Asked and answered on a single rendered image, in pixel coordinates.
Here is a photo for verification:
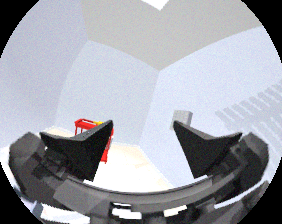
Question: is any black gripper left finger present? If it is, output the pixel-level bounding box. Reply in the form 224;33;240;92
39;120;114;183

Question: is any white square plate with hole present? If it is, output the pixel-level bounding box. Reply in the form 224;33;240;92
23;200;33;210

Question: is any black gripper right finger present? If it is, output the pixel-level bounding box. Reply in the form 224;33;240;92
173;120;243;179

